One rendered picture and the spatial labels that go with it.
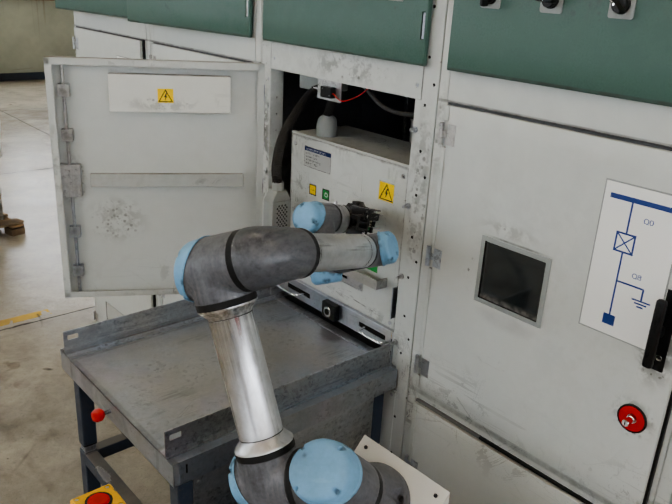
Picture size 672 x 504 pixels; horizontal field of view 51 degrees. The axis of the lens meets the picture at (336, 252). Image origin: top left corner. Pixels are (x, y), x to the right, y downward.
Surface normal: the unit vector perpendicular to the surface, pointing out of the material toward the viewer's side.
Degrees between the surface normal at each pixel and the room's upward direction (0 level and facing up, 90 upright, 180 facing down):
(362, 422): 90
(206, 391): 0
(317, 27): 90
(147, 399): 0
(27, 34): 90
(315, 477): 41
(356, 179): 90
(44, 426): 0
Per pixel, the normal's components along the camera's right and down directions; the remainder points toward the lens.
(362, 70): -0.76, 0.20
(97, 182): 0.19, 0.36
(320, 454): -0.37, -0.54
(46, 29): 0.65, 0.30
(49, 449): 0.05, -0.93
